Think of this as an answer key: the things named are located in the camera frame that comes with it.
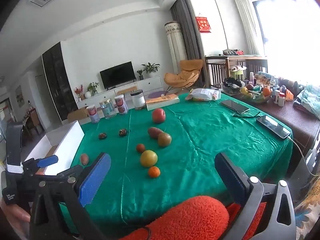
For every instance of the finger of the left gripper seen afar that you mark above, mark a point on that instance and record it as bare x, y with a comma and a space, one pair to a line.
42, 163

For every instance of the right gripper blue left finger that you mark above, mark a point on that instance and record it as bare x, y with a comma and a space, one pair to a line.
76, 188

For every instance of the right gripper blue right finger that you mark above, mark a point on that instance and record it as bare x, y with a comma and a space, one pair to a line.
278, 218

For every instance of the white cardboard box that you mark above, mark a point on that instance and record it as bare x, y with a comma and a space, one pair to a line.
63, 142

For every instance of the small brown kiwi fruit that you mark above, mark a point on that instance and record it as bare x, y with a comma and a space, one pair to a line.
84, 159

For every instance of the small dark red fruit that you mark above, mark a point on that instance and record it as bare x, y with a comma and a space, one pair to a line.
140, 148

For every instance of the yellow grapefruit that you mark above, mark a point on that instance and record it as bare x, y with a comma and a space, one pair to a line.
148, 158

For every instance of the orange tangerine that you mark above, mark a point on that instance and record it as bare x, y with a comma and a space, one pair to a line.
154, 172

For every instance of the reddish brown mango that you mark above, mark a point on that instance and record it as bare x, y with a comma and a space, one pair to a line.
154, 132

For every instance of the green brown round fruit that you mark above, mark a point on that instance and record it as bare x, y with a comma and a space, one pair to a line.
164, 139

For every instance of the red apple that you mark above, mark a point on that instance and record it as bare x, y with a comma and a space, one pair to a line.
158, 116

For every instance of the person's left hand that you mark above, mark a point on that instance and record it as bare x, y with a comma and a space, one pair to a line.
18, 218

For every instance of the cardboard carton on floor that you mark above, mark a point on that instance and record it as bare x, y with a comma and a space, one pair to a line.
77, 115

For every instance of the red label can left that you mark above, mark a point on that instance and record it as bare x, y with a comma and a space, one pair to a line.
93, 114

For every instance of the red label can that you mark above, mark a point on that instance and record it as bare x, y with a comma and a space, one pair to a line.
121, 104
93, 114

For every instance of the red flower vase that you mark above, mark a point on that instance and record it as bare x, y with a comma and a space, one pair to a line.
79, 92

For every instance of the glass jar blue label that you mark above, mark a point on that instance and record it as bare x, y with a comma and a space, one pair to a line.
107, 108

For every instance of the leafy plant white vase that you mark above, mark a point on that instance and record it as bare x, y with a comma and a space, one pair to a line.
91, 89

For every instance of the orange fluffy sleeve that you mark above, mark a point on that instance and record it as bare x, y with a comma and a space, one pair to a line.
200, 217

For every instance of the red label can right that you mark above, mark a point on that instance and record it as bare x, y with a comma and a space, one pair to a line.
121, 104

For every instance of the black glass cabinet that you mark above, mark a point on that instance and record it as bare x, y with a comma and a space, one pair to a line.
56, 76

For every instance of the white jar black lid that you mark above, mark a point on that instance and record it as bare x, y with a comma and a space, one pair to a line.
138, 99

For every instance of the green satin tablecloth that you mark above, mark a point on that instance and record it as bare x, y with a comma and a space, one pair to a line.
129, 198

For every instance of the black television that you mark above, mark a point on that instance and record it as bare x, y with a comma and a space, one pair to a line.
117, 75

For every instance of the black tablet far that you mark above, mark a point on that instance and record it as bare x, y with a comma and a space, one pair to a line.
238, 108

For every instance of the white tv cabinet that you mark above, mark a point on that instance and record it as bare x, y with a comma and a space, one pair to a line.
148, 86

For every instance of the small dark potted plant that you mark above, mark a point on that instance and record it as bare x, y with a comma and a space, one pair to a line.
140, 74

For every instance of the glass fruit bowl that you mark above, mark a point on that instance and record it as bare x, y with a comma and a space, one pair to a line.
253, 97

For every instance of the white book orange cover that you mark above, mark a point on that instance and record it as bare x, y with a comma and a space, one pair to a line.
162, 101

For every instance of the green potted plant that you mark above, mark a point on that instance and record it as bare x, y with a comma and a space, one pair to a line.
151, 69

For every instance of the white snack bag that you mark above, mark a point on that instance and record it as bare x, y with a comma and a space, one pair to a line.
204, 94

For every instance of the white standing air conditioner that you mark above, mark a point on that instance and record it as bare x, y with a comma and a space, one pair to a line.
176, 44

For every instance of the orange lounge chair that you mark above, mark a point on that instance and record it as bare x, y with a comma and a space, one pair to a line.
190, 72

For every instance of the grey curtain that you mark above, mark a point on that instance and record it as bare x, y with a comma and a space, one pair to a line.
182, 12

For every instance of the white sheer curtain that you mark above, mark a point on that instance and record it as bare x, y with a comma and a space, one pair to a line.
251, 27

